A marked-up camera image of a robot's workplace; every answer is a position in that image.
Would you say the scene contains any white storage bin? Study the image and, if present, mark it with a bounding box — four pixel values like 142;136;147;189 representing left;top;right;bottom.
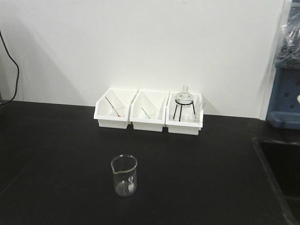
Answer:
129;90;169;132
165;92;205;135
94;88;138;129

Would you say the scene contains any round glass flask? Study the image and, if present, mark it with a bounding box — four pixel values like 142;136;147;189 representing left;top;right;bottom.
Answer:
175;86;194;108

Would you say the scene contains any black wire tripod stand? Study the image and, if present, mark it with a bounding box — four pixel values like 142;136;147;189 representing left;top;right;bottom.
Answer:
173;99;196;122

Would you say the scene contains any black cable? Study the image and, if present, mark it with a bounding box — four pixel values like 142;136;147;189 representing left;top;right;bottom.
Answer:
0;30;20;105

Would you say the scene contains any small beaker in bin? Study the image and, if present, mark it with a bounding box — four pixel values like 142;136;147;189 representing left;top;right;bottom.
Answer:
112;104;124;117
187;114;196;122
147;110;156;120

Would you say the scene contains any clear glass beaker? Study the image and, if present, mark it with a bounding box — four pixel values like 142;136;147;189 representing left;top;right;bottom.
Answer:
111;154;138;197

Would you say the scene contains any white right storage bin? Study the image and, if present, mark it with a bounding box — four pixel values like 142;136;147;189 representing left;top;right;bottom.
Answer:
165;92;205;135

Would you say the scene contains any red stirring rod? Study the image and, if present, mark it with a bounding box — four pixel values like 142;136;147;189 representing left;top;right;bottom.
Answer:
105;96;121;117

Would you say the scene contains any small beaker in middle bin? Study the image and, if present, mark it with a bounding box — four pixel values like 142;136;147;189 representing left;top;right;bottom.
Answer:
147;110;156;120

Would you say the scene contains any small beaker in left bin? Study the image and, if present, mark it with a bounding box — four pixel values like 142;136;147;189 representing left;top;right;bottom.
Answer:
112;104;124;117

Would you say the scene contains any blue equipment with plastic cover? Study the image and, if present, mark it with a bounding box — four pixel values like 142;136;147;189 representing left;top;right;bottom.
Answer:
266;0;300;130

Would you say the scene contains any white left storage bin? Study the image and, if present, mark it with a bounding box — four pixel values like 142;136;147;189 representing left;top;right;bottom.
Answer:
94;88;138;129

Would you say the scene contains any small beaker in right bin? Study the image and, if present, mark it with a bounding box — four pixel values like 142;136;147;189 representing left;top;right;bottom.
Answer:
187;114;196;122

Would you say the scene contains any white middle storage bin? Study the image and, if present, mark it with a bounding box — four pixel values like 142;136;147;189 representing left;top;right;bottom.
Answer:
129;90;169;132

